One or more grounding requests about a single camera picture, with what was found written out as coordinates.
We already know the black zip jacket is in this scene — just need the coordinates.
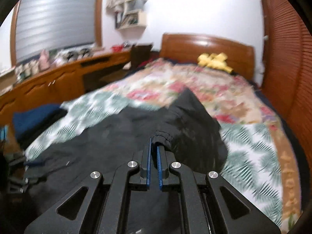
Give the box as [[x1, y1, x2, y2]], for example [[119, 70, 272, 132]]
[[25, 89, 228, 233]]

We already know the floral and fern bedspread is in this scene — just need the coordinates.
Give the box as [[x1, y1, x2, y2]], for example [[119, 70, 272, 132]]
[[25, 59, 302, 233]]

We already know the dark wooden chair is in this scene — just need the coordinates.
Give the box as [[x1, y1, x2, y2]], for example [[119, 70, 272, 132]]
[[123, 43, 153, 70]]

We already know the long wooden desk cabinet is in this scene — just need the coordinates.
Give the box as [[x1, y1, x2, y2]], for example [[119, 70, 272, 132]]
[[1, 50, 130, 126]]

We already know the yellow plush toy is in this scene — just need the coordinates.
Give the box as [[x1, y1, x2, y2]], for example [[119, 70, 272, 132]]
[[197, 52, 233, 74]]

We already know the red bowl on desk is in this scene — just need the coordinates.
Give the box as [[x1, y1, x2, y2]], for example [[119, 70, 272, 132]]
[[111, 44, 125, 52]]

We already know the wooden bed headboard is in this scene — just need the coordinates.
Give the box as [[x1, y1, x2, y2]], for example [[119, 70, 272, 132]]
[[159, 33, 255, 80]]

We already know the folded navy blue garment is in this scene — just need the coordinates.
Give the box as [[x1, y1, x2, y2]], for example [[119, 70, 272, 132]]
[[12, 104, 68, 150]]

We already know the pink thermos jug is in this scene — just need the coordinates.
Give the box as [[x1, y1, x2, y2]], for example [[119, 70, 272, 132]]
[[39, 49, 50, 71]]

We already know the louvered wooden wardrobe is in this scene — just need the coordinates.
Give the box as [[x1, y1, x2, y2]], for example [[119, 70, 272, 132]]
[[262, 0, 311, 162]]

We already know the grey window roller blind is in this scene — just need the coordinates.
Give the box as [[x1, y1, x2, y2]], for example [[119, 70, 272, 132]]
[[15, 0, 96, 62]]

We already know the white wall shelf unit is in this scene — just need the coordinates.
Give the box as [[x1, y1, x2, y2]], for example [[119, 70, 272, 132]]
[[106, 0, 147, 30]]

